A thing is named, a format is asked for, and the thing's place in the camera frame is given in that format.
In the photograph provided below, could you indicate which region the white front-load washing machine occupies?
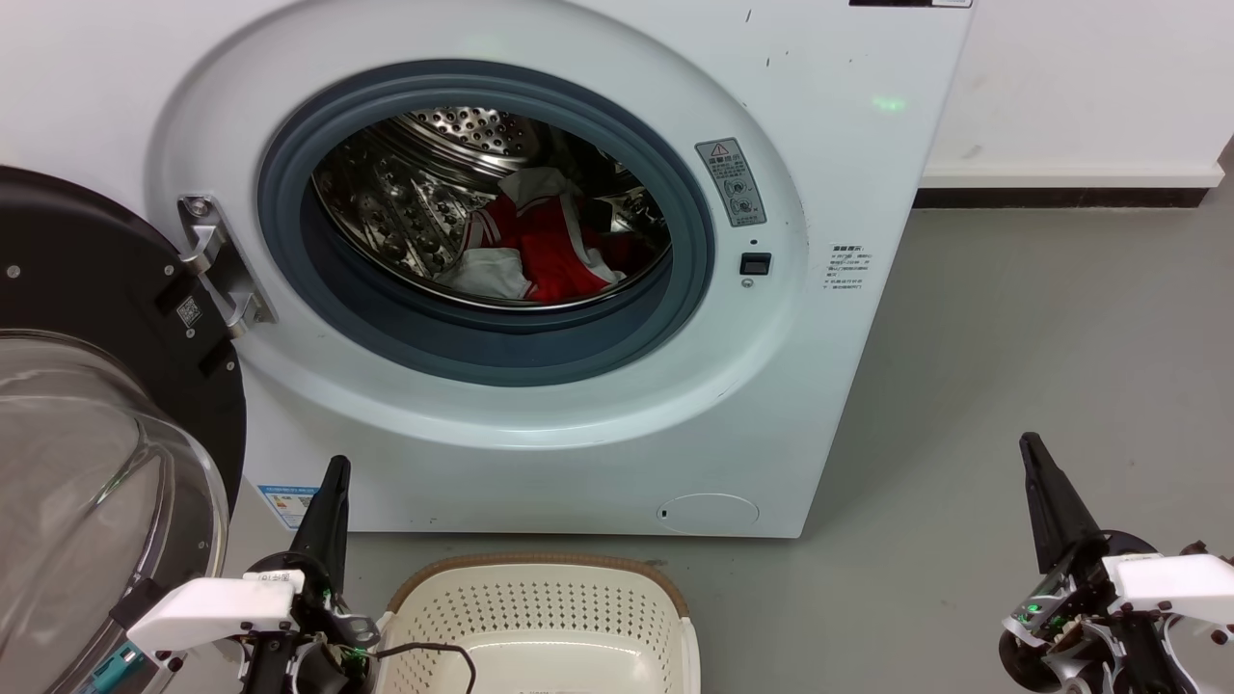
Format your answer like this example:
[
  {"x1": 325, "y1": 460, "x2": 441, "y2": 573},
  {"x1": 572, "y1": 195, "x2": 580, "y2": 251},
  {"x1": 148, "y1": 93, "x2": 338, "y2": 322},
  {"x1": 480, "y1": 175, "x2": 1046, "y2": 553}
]
[{"x1": 0, "y1": 0, "x2": 975, "y2": 539}]

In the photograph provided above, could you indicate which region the grey warning sticker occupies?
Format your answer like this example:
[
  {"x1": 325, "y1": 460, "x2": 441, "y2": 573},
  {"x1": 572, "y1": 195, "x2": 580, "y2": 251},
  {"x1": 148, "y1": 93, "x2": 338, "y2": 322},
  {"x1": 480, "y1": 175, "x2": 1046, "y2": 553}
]
[{"x1": 695, "y1": 137, "x2": 768, "y2": 228}]

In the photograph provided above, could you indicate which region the stainless steel washing machine drum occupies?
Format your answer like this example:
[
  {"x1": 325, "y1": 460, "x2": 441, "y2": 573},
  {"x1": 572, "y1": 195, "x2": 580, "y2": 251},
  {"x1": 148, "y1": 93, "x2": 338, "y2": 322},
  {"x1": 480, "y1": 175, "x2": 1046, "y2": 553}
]
[{"x1": 310, "y1": 106, "x2": 673, "y2": 311}]

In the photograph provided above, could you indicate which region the cream perforated laundry basket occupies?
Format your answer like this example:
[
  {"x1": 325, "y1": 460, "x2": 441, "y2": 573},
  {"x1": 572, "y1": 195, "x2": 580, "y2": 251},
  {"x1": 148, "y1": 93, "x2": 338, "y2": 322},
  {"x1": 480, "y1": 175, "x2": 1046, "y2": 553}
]
[{"x1": 374, "y1": 552, "x2": 702, "y2": 694}]

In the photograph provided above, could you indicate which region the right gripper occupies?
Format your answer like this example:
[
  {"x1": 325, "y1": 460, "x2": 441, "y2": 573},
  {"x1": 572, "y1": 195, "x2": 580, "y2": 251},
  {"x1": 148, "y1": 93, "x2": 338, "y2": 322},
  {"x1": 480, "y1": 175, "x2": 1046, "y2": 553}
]
[{"x1": 998, "y1": 434, "x2": 1155, "y2": 694}]

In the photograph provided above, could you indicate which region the black wall baseboard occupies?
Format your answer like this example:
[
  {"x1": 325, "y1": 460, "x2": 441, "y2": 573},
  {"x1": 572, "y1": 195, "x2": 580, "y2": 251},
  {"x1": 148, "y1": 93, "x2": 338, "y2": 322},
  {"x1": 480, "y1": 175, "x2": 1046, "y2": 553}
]
[{"x1": 913, "y1": 187, "x2": 1212, "y2": 211}]

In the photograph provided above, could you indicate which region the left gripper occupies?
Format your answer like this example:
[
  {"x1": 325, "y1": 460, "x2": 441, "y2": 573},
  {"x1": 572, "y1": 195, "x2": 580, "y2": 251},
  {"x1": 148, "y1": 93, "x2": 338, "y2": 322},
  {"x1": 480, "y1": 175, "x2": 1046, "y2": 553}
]
[{"x1": 241, "y1": 456, "x2": 382, "y2": 676}]

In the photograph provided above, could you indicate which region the grey rubber door gasket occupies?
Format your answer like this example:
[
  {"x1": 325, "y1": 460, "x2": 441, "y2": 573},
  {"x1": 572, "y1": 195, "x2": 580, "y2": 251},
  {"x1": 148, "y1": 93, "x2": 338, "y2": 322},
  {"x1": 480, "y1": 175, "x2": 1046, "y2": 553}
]
[{"x1": 256, "y1": 60, "x2": 716, "y2": 388}]

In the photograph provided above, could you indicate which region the blue energy label sticker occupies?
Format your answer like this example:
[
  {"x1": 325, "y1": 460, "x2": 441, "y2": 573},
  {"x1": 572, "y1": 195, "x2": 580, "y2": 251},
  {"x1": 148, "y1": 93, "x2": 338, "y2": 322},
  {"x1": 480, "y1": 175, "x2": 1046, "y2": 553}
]
[{"x1": 257, "y1": 485, "x2": 320, "y2": 531}]

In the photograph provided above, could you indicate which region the white text label sticker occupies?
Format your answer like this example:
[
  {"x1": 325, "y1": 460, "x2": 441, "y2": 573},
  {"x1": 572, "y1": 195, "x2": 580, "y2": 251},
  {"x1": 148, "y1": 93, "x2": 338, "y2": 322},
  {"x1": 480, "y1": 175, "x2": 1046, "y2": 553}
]
[{"x1": 823, "y1": 241, "x2": 874, "y2": 295}]

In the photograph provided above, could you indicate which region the silver metal door hinge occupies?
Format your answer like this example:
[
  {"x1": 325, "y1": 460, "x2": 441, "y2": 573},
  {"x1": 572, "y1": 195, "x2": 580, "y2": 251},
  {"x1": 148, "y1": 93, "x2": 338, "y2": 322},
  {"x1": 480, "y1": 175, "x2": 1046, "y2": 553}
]
[{"x1": 176, "y1": 195, "x2": 279, "y2": 338}]

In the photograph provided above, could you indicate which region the thin black cable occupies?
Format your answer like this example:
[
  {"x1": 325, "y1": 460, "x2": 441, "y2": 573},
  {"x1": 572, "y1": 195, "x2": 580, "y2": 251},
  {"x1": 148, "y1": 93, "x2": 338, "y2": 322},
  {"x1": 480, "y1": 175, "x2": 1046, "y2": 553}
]
[{"x1": 371, "y1": 642, "x2": 478, "y2": 694}]

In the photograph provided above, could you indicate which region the black washer door with glass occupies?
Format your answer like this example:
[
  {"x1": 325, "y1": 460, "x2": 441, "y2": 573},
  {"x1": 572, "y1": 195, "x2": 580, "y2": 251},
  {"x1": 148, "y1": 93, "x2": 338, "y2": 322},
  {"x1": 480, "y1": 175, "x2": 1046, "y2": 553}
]
[{"x1": 0, "y1": 166, "x2": 248, "y2": 694}]

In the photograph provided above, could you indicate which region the red and white garment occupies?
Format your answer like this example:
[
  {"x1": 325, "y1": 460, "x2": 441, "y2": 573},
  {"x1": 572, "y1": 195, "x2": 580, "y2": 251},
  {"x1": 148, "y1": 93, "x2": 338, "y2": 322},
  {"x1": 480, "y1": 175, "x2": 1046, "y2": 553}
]
[{"x1": 434, "y1": 167, "x2": 666, "y2": 306}]

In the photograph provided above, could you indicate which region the round white filter cover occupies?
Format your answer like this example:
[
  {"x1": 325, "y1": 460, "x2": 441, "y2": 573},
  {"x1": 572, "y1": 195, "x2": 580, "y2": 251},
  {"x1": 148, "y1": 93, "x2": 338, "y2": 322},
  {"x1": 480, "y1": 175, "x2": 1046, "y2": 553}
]
[{"x1": 657, "y1": 494, "x2": 761, "y2": 536}]

